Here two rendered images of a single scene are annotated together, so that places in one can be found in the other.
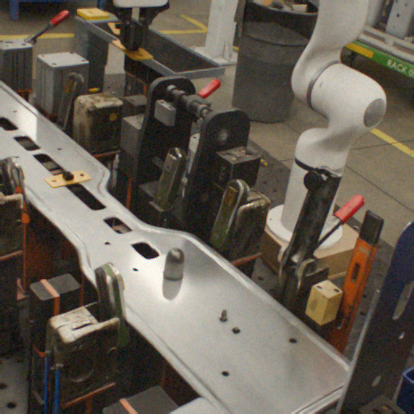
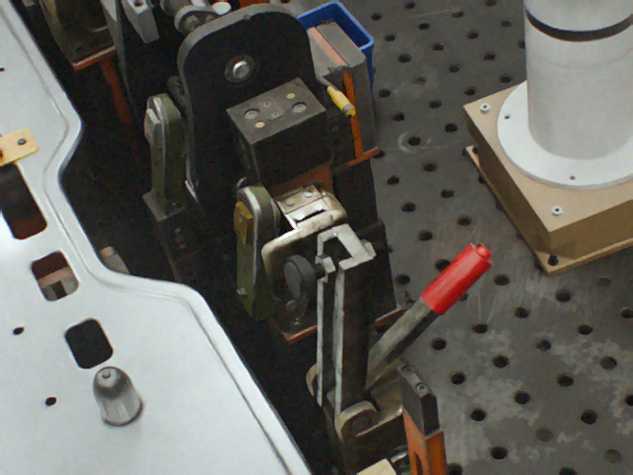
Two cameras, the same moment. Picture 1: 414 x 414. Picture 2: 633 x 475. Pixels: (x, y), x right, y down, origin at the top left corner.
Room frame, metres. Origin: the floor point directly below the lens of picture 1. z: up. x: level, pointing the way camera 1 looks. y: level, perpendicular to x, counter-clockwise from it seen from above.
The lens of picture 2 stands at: (0.43, -0.37, 1.82)
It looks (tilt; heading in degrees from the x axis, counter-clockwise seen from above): 48 degrees down; 25
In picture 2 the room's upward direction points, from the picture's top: 11 degrees counter-clockwise
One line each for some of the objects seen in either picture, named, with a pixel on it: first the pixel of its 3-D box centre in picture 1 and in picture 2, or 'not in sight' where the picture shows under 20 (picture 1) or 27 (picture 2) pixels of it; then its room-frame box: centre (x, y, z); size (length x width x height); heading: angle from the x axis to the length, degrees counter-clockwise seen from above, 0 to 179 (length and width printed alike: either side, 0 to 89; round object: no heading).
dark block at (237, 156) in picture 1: (221, 249); (309, 270); (1.13, -0.03, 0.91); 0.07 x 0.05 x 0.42; 134
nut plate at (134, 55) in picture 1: (132, 47); not in sight; (1.13, 0.18, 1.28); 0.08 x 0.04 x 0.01; 38
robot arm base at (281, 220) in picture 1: (310, 196); (582, 68); (1.48, -0.23, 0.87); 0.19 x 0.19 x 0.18
